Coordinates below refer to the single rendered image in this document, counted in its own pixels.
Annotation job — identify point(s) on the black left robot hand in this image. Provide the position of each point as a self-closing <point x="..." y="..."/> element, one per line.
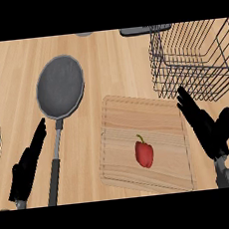
<point x="27" y="165"/>

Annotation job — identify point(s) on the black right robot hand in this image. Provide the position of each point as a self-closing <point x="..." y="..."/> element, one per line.
<point x="204" y="127"/>

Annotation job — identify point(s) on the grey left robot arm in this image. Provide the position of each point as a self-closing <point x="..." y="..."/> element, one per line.
<point x="20" y="205"/>

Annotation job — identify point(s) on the wooden cutting board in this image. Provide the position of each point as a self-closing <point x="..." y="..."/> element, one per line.
<point x="144" y="123"/>

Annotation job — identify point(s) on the red bell pepper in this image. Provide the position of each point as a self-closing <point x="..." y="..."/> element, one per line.
<point x="144" y="154"/>

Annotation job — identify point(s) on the grey frying pan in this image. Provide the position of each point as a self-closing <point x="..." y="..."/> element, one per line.
<point x="60" y="92"/>

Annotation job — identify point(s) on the dark grey flat object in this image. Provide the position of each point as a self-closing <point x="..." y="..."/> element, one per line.
<point x="144" y="30"/>

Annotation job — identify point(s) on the grey round object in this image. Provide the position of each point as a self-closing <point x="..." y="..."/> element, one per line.
<point x="84" y="34"/>

